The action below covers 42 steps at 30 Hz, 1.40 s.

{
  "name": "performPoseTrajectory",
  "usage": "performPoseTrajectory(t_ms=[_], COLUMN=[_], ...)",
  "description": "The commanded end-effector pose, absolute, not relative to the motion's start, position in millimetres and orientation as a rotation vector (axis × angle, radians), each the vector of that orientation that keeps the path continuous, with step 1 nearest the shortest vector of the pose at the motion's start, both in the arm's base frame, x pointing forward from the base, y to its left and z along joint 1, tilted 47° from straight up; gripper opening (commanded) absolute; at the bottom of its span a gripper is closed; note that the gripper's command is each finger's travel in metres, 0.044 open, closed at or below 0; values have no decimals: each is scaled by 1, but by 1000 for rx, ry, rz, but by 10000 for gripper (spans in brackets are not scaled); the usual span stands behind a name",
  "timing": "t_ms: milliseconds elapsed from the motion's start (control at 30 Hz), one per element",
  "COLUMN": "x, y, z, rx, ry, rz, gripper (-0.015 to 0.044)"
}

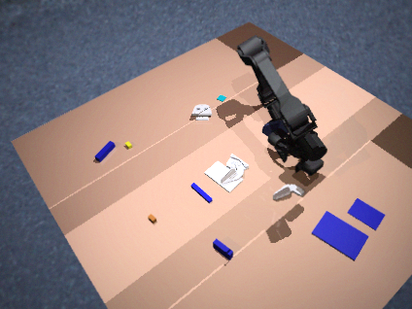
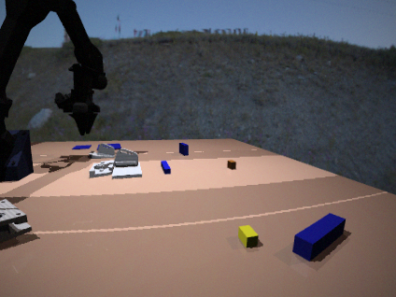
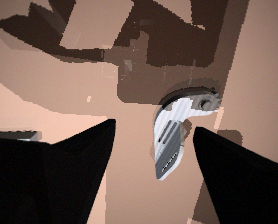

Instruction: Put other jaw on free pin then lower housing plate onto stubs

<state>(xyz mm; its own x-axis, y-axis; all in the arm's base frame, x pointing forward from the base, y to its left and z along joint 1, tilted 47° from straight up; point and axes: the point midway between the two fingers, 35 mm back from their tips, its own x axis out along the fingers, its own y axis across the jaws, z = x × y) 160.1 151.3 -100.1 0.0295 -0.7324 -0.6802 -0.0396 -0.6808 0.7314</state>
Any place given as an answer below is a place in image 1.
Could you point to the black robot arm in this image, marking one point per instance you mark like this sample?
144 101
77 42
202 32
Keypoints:
285 106

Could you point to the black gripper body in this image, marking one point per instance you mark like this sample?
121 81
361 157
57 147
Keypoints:
277 138

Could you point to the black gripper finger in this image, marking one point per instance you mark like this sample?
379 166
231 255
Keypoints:
297 167
282 153

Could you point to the small brown block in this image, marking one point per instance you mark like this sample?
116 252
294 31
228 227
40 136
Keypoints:
152 218

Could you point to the small yellow block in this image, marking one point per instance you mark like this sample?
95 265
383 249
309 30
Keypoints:
128 144

